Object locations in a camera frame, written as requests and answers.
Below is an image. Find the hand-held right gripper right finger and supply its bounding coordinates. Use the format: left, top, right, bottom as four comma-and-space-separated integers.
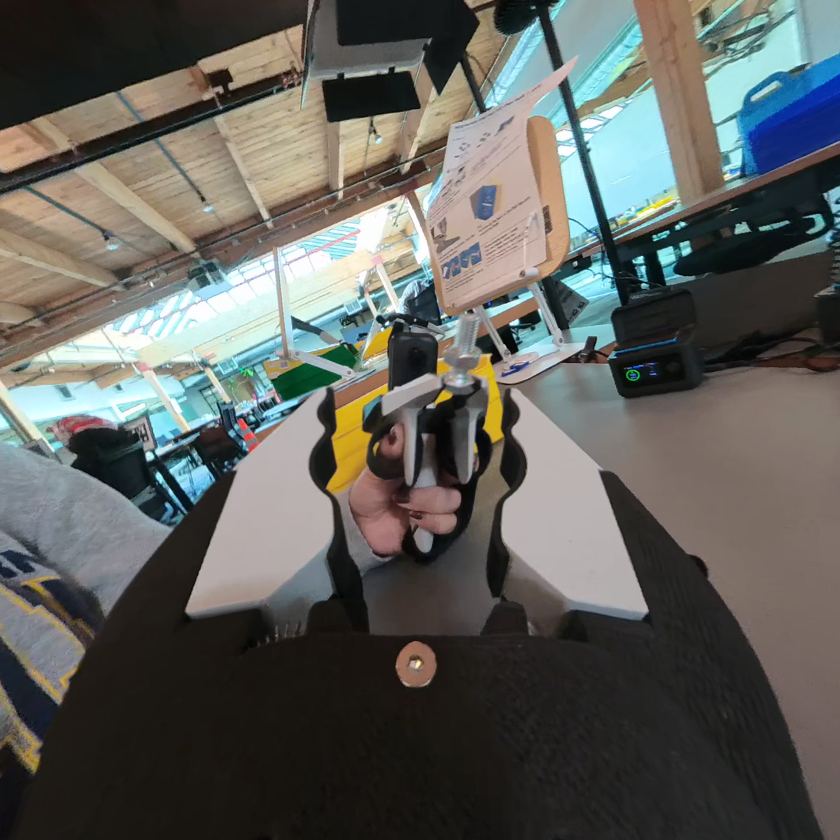
489, 387, 651, 635

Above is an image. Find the black metal post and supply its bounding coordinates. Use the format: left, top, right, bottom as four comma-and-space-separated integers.
535, 0, 632, 304

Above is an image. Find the white board stand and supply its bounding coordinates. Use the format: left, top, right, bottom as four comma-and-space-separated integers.
276, 344, 357, 382
471, 279, 595, 383

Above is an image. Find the black cable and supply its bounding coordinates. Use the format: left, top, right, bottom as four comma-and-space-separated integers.
699, 333, 840, 376

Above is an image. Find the person's left hand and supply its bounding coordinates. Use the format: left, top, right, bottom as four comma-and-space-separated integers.
348, 425, 464, 559

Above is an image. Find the grey overhead light panel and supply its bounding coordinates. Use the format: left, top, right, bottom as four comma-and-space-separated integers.
301, 0, 481, 124

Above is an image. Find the dark-top table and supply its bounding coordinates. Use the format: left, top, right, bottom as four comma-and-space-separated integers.
567, 141, 840, 290

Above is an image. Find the black charging case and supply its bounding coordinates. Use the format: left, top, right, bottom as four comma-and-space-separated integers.
607, 287, 706, 399

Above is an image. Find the yellow plastic bin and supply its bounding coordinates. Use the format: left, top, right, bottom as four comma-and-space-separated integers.
326, 354, 508, 494

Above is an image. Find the thin wooden board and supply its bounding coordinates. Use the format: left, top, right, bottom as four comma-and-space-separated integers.
272, 245, 293, 362

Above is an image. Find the black equipment box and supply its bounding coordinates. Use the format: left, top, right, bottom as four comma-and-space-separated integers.
814, 285, 840, 345

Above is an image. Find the wooden instruction board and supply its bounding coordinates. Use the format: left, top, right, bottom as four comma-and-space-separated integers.
436, 115, 571, 315

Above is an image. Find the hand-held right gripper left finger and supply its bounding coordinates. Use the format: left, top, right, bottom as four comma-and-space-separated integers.
185, 387, 370, 635

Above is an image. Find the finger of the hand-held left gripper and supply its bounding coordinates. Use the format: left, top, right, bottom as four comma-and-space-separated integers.
381, 374, 442, 490
449, 381, 492, 487

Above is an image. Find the printed instruction sheet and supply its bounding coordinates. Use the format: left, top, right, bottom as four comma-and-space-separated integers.
425, 56, 580, 309

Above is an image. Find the steel bolt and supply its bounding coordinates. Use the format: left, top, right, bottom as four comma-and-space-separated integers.
444, 314, 483, 403

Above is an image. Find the person in grey sweatshirt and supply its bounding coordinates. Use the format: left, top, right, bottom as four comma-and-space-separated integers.
0, 441, 173, 778

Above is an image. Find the green plastic bin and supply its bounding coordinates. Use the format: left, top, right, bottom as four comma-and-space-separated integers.
271, 346, 363, 403

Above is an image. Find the blue plastic crate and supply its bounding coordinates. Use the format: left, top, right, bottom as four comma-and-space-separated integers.
736, 51, 840, 177

